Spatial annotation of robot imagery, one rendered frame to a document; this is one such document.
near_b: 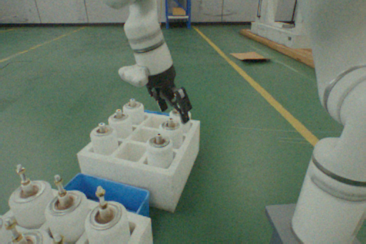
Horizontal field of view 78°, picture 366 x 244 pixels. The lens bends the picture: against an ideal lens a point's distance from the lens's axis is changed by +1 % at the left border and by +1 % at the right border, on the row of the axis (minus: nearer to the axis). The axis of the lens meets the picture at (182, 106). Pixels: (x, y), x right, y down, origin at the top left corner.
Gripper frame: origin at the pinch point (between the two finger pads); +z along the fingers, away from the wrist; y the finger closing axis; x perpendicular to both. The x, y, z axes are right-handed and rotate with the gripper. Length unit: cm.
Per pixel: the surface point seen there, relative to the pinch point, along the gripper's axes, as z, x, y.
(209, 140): 56, -30, 31
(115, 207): 12.0, 24.1, -0.3
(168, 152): 21.7, 1.4, 11.6
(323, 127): 77, -90, -4
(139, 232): 20.2, 23.5, -4.8
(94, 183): 27.8, 26.5, 29.3
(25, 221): 11.3, 43.1, 15.4
